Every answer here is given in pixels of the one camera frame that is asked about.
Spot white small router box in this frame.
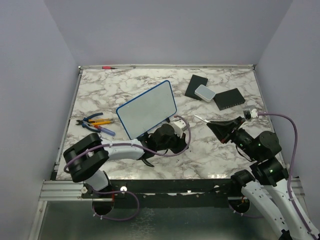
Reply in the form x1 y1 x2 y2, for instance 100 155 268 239
194 84 216 103

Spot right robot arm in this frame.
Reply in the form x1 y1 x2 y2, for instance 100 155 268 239
206 117 320 240

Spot black handled pliers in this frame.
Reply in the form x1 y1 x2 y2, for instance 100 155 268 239
139 153 155 168

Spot blue handled cutters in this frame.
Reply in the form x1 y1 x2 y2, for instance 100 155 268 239
76 112 103 133

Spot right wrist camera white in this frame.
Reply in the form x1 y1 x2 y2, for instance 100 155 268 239
243 105 259 120

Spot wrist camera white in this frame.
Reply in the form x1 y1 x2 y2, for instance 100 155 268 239
171 120 188 138
243 105 259 120

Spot yellow utility knife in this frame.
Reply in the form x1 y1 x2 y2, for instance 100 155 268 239
87 118 114 126

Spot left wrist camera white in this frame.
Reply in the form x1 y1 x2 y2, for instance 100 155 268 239
171 120 188 138

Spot black network switch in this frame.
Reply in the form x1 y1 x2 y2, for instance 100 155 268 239
213 88 246 111

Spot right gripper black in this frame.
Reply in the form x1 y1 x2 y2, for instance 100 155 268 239
208 115 261 160

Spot black flat box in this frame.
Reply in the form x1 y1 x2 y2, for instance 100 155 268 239
184 74 208 101

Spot white marker pen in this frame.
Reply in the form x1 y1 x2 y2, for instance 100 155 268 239
194 114 211 124

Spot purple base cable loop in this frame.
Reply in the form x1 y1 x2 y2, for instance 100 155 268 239
89 187 141 221

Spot red pen at back rail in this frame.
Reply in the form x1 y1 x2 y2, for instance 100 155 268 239
101 66 117 70

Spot blue framed whiteboard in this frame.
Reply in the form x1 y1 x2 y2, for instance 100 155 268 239
116 80 178 140

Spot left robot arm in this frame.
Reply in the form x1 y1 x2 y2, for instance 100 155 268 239
63 120 189 198

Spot aluminium table frame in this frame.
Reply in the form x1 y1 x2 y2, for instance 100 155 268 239
43 66 273 240

